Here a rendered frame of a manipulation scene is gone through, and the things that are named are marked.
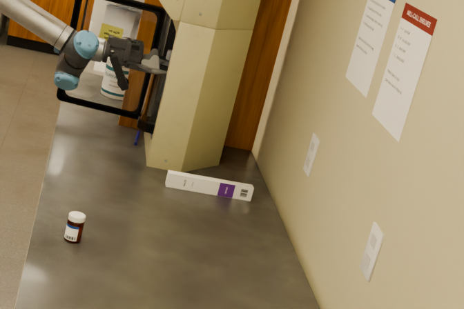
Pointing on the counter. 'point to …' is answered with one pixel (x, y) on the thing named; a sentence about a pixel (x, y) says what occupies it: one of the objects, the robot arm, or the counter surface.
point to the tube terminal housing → (206, 63)
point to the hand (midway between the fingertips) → (165, 70)
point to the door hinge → (164, 35)
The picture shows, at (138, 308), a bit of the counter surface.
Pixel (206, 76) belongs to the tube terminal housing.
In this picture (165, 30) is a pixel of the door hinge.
